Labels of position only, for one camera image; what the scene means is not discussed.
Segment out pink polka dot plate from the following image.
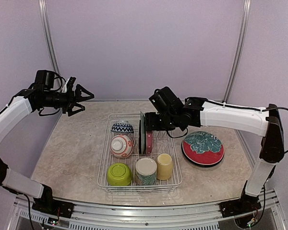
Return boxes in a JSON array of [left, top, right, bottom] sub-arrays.
[[145, 131, 153, 155]]

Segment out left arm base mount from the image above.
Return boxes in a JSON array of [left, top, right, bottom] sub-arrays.
[[32, 199, 74, 219]]

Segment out lime green bowl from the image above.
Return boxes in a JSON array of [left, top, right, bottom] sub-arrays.
[[107, 162, 132, 186]]

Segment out left aluminium frame post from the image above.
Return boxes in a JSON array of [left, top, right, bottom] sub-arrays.
[[38, 0, 60, 74]]

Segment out red teal floral plate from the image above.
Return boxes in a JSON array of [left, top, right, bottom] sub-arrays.
[[182, 131, 223, 154]]

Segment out white red patterned bowl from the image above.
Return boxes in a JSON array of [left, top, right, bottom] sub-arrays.
[[110, 134, 134, 159]]

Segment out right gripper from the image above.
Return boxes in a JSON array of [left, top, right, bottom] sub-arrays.
[[144, 111, 179, 131]]

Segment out blue white patterned bowl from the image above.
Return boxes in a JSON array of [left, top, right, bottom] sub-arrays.
[[110, 121, 134, 134]]

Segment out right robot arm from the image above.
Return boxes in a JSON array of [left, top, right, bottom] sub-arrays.
[[145, 91, 287, 213]]

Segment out teal floral mug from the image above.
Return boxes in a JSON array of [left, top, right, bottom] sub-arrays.
[[134, 158, 157, 186]]

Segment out pale yellow cup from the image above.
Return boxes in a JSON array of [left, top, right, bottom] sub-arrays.
[[156, 153, 173, 181]]

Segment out aluminium frame post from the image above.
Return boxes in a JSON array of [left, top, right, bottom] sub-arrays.
[[38, 0, 60, 74], [222, 0, 252, 102]]

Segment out teal red flower plate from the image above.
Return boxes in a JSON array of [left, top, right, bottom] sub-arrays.
[[139, 111, 146, 155]]

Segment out right aluminium frame post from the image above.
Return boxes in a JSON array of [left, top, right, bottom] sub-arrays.
[[222, 0, 252, 102]]

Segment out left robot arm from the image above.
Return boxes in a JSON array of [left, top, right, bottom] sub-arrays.
[[0, 84, 94, 213]]

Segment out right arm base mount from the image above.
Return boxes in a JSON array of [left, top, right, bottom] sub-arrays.
[[219, 199, 262, 218]]

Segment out black rimmed beige plate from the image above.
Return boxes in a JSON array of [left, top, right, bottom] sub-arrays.
[[181, 141, 225, 168]]

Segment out white wire dish rack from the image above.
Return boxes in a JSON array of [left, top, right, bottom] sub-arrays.
[[97, 113, 182, 193]]

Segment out front aluminium rail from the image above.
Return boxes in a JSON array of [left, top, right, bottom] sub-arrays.
[[7, 190, 287, 230]]

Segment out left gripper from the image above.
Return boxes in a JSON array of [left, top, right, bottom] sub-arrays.
[[41, 83, 94, 116]]

